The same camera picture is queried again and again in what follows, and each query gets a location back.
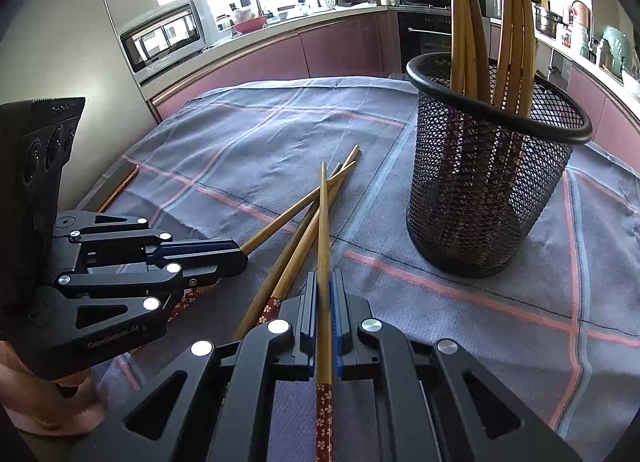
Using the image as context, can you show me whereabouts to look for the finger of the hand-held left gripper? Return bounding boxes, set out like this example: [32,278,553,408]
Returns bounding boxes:
[52,210,249,268]
[47,256,247,332]

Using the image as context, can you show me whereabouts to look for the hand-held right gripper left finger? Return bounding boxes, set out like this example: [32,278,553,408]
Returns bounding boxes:
[75,271,323,462]

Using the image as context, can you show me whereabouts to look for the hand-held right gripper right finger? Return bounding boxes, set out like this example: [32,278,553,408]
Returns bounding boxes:
[330,269,583,462]

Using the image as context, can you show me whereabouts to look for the wooden chopstick red floral handle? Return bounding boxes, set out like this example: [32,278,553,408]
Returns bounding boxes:
[255,160,360,328]
[314,162,335,462]
[231,162,346,340]
[167,144,361,324]

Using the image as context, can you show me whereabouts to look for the black mesh utensil holder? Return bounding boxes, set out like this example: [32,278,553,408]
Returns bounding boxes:
[405,52,593,279]

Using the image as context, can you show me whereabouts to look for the bunch of wooden chopsticks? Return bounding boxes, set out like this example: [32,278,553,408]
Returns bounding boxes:
[445,0,538,263]

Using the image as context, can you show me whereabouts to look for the person's left forearm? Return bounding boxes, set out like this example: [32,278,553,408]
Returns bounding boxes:
[0,339,76,439]

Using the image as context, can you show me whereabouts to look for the person's left hand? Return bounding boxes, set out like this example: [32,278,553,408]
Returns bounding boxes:
[60,374,108,433]

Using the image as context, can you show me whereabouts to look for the blue checkered tablecloth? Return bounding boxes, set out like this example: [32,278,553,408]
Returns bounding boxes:
[90,76,640,462]

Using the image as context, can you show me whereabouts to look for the grey refrigerator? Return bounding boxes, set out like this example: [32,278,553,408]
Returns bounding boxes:
[0,0,163,223]

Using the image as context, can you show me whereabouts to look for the pink bowl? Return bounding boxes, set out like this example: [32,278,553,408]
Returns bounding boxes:
[231,14,268,34]

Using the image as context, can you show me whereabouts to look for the white countertop oven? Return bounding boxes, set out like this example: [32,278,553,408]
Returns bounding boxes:
[119,0,217,88]

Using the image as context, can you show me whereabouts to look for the pink base cabinets white countertop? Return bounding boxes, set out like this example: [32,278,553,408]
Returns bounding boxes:
[140,6,401,125]
[487,27,640,143]

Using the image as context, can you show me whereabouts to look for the black stove with oven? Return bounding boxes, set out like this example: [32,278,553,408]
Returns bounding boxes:
[394,0,496,77]

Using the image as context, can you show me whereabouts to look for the steel stockpot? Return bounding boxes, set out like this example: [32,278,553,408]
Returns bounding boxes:
[534,4,563,38]

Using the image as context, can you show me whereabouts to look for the green appliance plastic cover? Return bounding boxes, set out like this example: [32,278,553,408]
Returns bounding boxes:
[600,26,637,79]

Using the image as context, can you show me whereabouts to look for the pink thermos jug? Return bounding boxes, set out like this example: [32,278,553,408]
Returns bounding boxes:
[570,1,593,28]

